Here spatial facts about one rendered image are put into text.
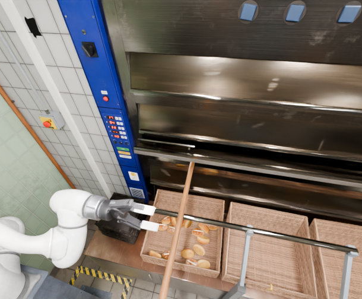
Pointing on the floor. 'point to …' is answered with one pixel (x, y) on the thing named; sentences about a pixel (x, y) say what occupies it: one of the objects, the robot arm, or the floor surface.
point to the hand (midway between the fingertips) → (153, 219)
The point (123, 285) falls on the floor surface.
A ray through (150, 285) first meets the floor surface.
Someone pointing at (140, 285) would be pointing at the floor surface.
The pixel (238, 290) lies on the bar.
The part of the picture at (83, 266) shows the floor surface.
